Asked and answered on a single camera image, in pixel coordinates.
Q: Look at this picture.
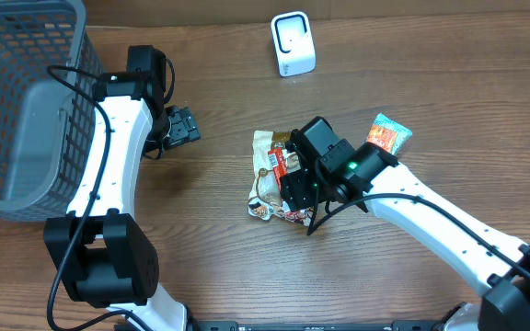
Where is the red snack stick packet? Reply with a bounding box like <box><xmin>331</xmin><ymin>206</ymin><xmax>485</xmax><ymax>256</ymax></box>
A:
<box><xmin>268</xmin><ymin>147</ymin><xmax>289</xmax><ymax>187</ymax></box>

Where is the teal orange snack packet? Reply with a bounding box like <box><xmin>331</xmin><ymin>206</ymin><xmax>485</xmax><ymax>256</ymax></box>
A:
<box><xmin>366</xmin><ymin>113</ymin><xmax>412</xmax><ymax>155</ymax></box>

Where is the beige brown snack bag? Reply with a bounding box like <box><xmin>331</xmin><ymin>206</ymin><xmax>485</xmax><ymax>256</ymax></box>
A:
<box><xmin>248</xmin><ymin>131</ymin><xmax>313</xmax><ymax>226</ymax></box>

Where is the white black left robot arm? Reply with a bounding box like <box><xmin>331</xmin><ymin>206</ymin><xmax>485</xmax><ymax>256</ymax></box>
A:
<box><xmin>43</xmin><ymin>45</ymin><xmax>201</xmax><ymax>331</ymax></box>

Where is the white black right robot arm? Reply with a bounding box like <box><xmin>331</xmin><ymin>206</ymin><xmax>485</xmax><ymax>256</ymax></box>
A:
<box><xmin>280</xmin><ymin>114</ymin><xmax>530</xmax><ymax>331</ymax></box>

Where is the white barcode scanner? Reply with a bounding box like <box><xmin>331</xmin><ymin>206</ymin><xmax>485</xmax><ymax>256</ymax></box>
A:
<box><xmin>271</xmin><ymin>11</ymin><xmax>317</xmax><ymax>77</ymax></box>

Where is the grey plastic mesh basket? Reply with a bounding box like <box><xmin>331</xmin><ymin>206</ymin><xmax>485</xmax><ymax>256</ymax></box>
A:
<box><xmin>0</xmin><ymin>0</ymin><xmax>104</xmax><ymax>222</ymax></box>

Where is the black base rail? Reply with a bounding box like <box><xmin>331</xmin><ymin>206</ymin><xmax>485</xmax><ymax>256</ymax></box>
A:
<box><xmin>187</xmin><ymin>320</ymin><xmax>438</xmax><ymax>331</ymax></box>

